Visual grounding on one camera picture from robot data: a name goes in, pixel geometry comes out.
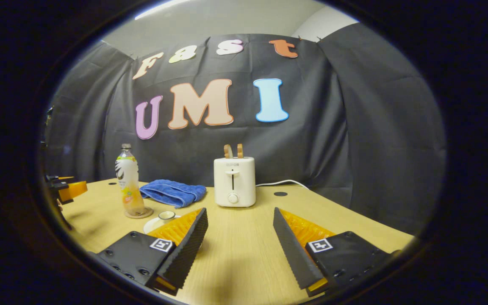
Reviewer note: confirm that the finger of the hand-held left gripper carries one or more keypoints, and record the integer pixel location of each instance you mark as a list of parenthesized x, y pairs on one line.
[(74, 189)]

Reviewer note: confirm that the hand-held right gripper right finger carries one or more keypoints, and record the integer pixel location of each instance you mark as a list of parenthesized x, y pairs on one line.
[(295, 254)]

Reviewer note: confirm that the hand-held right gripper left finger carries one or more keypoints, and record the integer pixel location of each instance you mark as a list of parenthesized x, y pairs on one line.
[(187, 250)]

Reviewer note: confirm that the white teacup lid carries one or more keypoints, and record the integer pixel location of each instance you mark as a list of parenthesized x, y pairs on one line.
[(167, 215)]

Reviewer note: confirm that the clear plastic water bottle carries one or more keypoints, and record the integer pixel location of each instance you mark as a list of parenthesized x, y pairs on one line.
[(128, 182)]

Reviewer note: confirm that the round cork coaster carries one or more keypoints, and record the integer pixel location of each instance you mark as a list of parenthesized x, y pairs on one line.
[(144, 213)]

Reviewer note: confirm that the blue folded towel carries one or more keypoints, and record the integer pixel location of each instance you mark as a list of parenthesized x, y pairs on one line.
[(174, 192)]

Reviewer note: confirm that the white toaster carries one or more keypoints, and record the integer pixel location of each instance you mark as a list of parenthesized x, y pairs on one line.
[(234, 182)]

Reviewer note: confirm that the bread slice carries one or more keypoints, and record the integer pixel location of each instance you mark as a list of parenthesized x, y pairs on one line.
[(240, 151), (227, 151)]

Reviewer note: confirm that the black backdrop cloth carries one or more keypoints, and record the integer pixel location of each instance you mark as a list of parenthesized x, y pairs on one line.
[(354, 127)]

